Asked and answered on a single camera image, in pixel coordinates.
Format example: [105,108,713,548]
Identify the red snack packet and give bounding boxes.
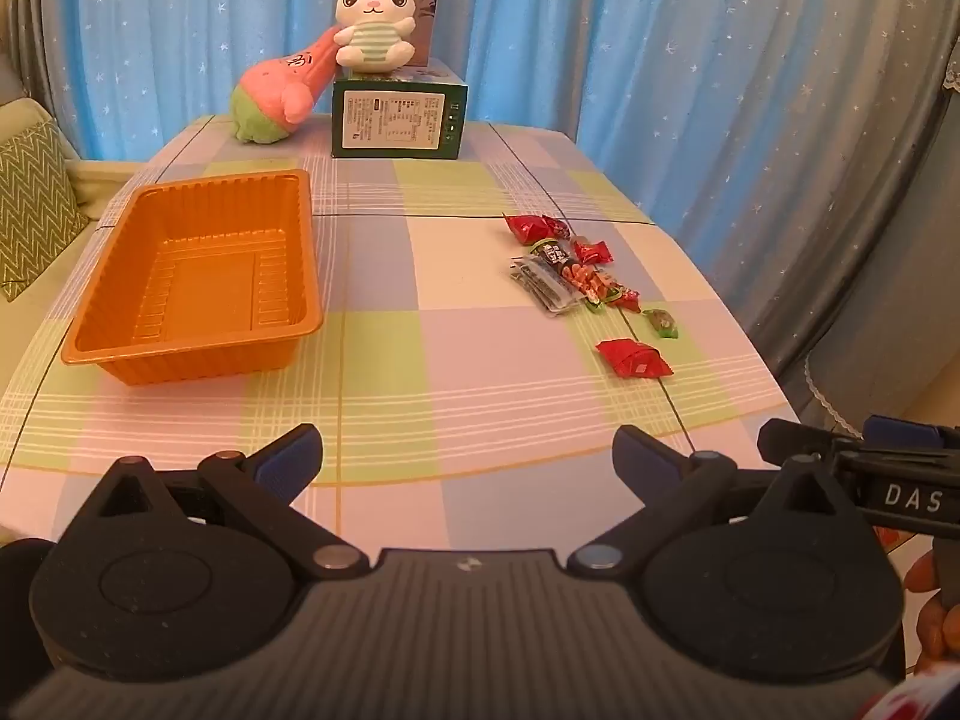
[504,214,556,247]
[596,340,674,379]

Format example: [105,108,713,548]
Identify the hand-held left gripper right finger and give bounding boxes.
[568,424,875,578]

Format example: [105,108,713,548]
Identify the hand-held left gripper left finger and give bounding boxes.
[79,424,368,582]

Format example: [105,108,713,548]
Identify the green zigzag cushion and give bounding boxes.
[0,116,91,302]

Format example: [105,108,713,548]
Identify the black snack packet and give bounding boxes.
[511,255,582,318]

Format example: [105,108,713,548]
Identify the green cardboard box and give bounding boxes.
[330,64,467,161]

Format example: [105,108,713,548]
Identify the white bunny plush toy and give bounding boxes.
[334,0,417,76]

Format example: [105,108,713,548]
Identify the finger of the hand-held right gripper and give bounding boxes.
[862,415,953,451]
[757,420,841,466]

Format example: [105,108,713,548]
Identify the tall white cardboard box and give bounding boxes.
[358,0,443,68]

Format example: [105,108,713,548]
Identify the pink starfish plush toy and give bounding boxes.
[229,26,346,145]

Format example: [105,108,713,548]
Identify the orange plastic tray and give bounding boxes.
[60,169,325,387]

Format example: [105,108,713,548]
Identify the checked tablecloth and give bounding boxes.
[0,114,805,548]

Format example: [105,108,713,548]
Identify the person's right hand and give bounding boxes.
[904,544,960,680]

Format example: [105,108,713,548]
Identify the blue star curtain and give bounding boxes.
[37,0,960,166]

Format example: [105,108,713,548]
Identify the long dark green-ended snack packet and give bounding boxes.
[529,238,644,314]

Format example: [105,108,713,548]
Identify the light green sofa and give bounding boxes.
[0,64,151,398]

